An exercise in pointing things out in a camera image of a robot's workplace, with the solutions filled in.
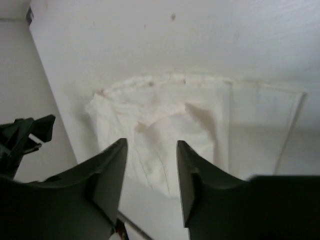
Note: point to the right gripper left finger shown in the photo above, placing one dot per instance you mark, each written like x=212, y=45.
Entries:
x=80, y=203

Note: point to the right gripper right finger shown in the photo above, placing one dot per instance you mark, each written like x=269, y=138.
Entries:
x=218, y=206

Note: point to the white pleated skirt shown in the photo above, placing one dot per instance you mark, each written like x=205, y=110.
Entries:
x=239, y=126

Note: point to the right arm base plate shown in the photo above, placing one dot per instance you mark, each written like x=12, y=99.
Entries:
x=22, y=137

